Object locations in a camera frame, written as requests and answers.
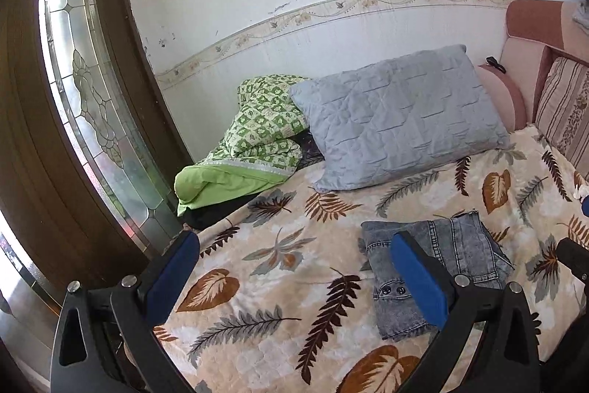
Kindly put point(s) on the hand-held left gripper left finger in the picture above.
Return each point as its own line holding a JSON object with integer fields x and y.
{"x": 172, "y": 271}

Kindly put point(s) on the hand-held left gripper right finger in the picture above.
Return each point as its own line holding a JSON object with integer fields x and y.
{"x": 416, "y": 271}

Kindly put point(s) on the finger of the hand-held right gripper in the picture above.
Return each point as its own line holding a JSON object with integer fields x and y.
{"x": 576, "y": 257}

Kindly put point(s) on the grey-blue denim pants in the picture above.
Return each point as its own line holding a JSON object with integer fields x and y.
{"x": 469, "y": 245}

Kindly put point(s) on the beige leaf-print blanket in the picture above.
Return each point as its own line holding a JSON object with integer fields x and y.
{"x": 285, "y": 273}

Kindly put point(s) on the striped beige cushion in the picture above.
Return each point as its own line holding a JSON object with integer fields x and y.
{"x": 566, "y": 107}

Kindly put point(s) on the grey quilted pillow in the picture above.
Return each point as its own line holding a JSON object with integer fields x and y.
{"x": 400, "y": 116}

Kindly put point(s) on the green patterned quilt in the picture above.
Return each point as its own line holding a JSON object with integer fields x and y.
{"x": 262, "y": 126}

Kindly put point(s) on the leaded glass door panel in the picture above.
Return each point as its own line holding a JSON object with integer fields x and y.
{"x": 87, "y": 98}

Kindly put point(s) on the brown wooden door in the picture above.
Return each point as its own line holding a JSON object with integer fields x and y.
{"x": 27, "y": 121}

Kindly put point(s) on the small black object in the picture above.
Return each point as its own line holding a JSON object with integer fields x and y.
{"x": 495, "y": 63}

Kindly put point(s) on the floral wallpaper border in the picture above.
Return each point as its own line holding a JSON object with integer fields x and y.
{"x": 285, "y": 20}

